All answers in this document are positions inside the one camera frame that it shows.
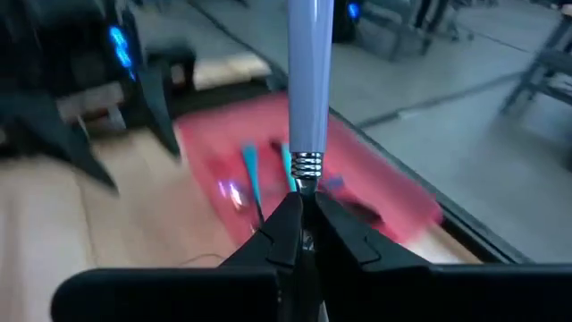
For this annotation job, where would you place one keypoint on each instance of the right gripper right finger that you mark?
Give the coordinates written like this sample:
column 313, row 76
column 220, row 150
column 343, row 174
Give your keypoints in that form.
column 424, row 286

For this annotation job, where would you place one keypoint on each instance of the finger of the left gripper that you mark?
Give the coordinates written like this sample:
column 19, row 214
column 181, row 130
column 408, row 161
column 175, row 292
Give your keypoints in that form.
column 152, row 103
column 62, row 134

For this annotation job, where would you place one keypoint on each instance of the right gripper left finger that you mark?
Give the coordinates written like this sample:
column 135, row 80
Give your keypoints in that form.
column 201, row 286

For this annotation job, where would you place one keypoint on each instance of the black computer tower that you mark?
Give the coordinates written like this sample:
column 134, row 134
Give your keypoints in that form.
column 120, row 49

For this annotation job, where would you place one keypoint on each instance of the pink plastic bin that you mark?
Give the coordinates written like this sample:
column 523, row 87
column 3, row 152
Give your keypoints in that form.
column 357, row 179

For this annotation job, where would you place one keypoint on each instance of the grey metal table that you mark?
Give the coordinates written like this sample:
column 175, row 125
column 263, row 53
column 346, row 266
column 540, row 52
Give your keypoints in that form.
column 540, row 62

